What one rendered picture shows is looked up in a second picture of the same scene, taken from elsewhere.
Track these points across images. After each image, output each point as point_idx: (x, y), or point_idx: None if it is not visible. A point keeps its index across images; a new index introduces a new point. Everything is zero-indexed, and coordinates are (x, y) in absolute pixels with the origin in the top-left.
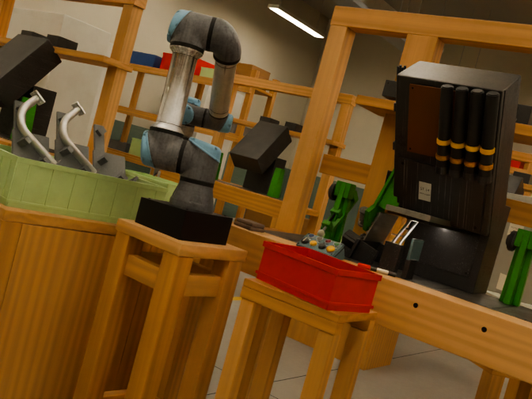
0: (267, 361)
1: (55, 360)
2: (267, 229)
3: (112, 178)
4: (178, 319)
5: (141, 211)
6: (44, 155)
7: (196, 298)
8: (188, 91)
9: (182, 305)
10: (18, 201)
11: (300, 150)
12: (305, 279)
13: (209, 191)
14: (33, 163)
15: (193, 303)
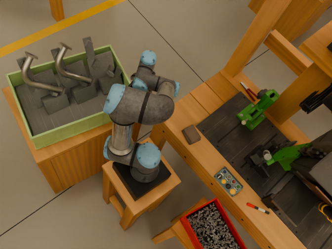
0: None
1: (93, 164)
2: (215, 82)
3: (98, 115)
4: None
5: (114, 168)
6: (52, 90)
7: (162, 141)
8: (131, 134)
9: (154, 144)
10: (43, 146)
11: (249, 32)
12: None
13: (153, 173)
14: (42, 136)
15: (161, 143)
